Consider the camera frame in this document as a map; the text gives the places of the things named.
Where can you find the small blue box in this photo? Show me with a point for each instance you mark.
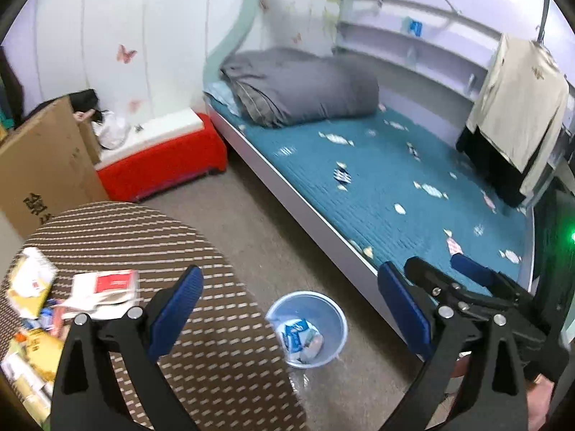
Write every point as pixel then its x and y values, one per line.
pixel 414 26

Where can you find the round table with dotted tablecloth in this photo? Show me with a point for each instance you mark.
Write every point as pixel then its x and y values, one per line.
pixel 224 368

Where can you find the bed with teal cover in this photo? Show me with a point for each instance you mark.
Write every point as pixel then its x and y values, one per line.
pixel 292 200

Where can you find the dark hanging coat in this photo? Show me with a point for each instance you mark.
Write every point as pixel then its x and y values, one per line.
pixel 9 85

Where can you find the blue plastic waste bin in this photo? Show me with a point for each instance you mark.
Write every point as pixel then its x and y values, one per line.
pixel 287 309

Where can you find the grey metal pole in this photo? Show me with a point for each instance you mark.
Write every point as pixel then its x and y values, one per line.
pixel 545 13

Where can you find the yellow flat packet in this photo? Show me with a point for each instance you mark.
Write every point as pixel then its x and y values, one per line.
pixel 40 350

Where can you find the blue checked pillow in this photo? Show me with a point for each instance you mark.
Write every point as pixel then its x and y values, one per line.
pixel 222 96

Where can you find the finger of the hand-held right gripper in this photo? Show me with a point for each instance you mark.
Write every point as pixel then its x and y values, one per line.
pixel 426 274
pixel 471 269

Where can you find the pink butterfly wall sticker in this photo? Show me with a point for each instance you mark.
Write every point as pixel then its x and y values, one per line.
pixel 126 53

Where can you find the blue white crumpled packet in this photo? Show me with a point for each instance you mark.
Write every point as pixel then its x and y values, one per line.
pixel 296 332

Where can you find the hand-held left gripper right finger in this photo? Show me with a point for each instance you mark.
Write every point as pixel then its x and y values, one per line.
pixel 402 309

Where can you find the cream paper packet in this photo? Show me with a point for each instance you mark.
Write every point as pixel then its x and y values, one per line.
pixel 22 386

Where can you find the blue small snack packet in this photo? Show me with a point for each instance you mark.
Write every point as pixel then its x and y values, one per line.
pixel 45 318

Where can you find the red storage bench white top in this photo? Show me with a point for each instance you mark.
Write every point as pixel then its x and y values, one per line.
pixel 157 161

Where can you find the cream hanging jacket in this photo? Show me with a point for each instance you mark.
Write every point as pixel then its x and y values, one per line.
pixel 516 98

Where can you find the large cardboard box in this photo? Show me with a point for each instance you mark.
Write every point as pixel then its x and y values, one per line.
pixel 45 161

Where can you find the grey folded quilt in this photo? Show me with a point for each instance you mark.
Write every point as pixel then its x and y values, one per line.
pixel 305 85

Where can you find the teal patterned bedsheet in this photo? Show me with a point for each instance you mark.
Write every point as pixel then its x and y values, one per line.
pixel 382 179

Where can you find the yellow white carton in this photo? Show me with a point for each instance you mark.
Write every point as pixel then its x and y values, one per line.
pixel 31 278

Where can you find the person's right hand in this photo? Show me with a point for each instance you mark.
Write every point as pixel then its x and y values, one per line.
pixel 541 404

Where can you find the white plastic bag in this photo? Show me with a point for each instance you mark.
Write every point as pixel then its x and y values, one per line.
pixel 112 132

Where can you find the black hanging garment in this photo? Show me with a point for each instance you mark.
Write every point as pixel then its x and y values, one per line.
pixel 489 161

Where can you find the black bag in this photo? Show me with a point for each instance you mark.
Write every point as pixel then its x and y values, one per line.
pixel 85 98

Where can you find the white red paper packet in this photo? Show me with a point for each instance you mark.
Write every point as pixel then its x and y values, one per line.
pixel 112 285

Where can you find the white wall shelf unit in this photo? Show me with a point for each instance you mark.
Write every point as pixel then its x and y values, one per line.
pixel 404 54

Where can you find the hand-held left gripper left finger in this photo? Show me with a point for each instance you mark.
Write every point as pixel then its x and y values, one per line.
pixel 179 305

